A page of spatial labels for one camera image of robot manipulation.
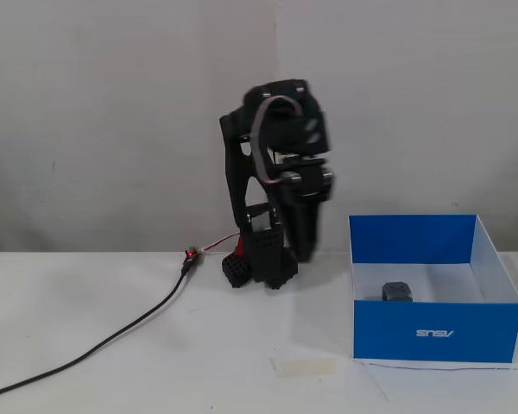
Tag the gray lettered block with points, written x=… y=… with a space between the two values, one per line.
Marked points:
x=398 y=292

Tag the blue and white cardboard box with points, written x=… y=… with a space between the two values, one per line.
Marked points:
x=436 y=332

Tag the small board with red LED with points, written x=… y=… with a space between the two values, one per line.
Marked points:
x=191 y=255

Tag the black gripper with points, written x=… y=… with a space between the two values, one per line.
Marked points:
x=314 y=183

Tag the clear tape strip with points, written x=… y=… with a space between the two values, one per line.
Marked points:
x=304 y=367

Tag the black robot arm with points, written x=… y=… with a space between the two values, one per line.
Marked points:
x=233 y=142

